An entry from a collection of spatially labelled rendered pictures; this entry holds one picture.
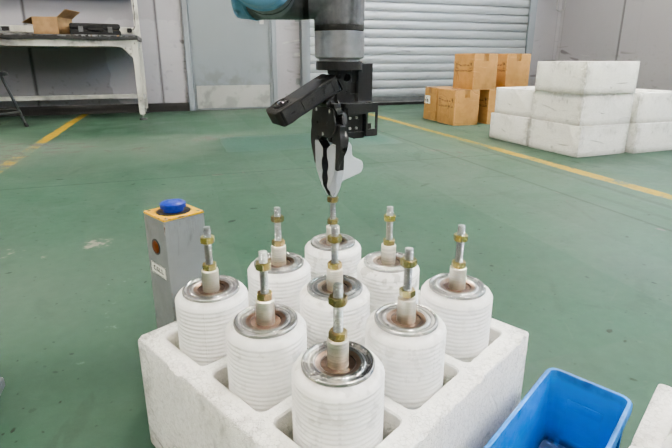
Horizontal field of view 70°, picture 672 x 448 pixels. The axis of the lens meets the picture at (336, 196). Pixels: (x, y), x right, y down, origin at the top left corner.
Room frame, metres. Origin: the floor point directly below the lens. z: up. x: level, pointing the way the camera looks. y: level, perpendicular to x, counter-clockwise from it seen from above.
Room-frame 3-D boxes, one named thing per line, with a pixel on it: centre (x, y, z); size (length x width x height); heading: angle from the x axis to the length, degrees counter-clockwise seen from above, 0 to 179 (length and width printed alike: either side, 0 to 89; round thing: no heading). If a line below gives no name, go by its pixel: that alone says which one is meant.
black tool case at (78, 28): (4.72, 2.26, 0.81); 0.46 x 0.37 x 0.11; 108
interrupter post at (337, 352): (0.42, 0.00, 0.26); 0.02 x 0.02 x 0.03
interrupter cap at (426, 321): (0.51, -0.08, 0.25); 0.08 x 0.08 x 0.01
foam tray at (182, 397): (0.59, 0.00, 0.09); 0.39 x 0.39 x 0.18; 46
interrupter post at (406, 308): (0.51, -0.08, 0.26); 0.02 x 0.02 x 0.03
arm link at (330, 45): (0.76, 0.00, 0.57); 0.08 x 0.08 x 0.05
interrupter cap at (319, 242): (0.75, 0.01, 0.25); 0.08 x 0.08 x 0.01
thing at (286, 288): (0.67, 0.09, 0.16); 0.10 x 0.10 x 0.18
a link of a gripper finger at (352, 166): (0.75, -0.02, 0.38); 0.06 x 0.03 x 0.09; 122
